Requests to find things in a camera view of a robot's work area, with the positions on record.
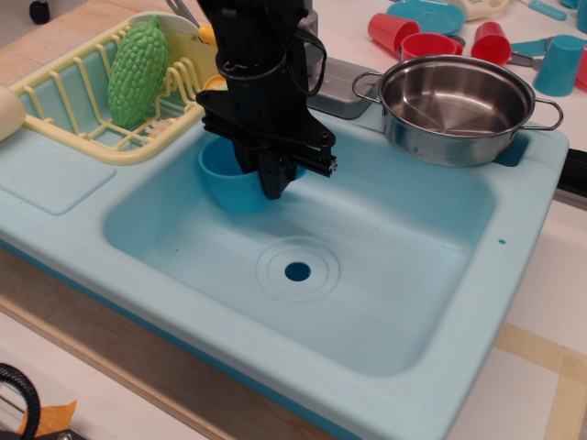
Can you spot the blue plastic cup upside down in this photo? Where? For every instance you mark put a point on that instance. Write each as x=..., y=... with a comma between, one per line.
x=558, y=71

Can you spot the light blue toy sink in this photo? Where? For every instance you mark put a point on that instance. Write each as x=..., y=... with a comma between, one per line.
x=371, y=298

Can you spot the blue toy knife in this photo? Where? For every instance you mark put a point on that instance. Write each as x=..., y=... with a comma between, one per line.
x=533, y=48

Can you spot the red plastic cup left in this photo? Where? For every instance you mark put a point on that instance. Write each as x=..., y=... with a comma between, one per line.
x=390, y=31

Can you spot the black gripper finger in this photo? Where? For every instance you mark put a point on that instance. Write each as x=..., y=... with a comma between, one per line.
x=246, y=157
x=276, y=172

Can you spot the green toy bitter gourd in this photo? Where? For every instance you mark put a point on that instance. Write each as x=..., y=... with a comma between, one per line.
x=137, y=72

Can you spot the stainless steel pot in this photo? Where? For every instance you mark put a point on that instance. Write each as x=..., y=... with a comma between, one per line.
x=451, y=110

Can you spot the cream rounded object left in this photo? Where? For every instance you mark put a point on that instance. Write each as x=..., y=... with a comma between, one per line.
x=12, y=113

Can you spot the yellow handled toy utensil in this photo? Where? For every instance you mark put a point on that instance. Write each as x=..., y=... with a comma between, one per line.
x=205, y=32

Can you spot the blue plastic cup with handle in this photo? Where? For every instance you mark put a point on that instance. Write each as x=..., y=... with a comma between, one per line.
x=233, y=190

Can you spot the yellow plastic dish rack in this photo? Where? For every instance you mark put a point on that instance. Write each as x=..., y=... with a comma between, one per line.
x=65, y=100

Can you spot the blue plastic plate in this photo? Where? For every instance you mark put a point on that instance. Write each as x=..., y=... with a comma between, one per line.
x=432, y=16

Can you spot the black caster wheel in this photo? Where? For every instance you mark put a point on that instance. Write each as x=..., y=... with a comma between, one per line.
x=39, y=12

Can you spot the cream white plate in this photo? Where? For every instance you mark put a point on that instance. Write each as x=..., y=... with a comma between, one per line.
x=170, y=23

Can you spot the red plastic cup right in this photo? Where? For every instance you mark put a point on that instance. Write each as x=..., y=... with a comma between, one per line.
x=491, y=44

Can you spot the red plastic cup middle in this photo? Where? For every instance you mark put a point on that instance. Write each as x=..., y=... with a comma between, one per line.
x=428, y=44

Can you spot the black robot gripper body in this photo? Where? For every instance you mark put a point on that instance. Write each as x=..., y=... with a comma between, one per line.
x=261, y=55

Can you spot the black bar at right edge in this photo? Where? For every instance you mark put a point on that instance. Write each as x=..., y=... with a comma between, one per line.
x=573, y=178

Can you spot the orange toy piece in rack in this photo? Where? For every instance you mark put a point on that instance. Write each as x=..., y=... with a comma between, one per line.
x=215, y=83

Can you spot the grey toy faucet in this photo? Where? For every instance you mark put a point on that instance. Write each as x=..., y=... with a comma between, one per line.
x=335, y=96

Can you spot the orange tape piece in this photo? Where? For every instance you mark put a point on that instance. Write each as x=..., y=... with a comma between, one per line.
x=52, y=419

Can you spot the red plastic cup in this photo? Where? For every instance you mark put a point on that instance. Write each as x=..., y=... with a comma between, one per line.
x=491, y=44
x=428, y=44
x=390, y=31

